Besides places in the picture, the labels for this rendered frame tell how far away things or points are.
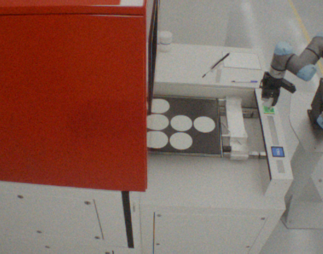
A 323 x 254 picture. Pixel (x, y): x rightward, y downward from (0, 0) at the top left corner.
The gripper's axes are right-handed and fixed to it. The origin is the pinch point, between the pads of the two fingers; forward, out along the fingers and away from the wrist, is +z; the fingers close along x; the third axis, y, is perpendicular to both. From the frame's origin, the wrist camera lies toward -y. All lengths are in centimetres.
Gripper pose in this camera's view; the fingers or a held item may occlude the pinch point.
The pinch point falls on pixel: (270, 107)
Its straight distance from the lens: 175.1
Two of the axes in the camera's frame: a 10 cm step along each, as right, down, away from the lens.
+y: -10.0, -0.5, 0.2
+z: -0.2, 6.8, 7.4
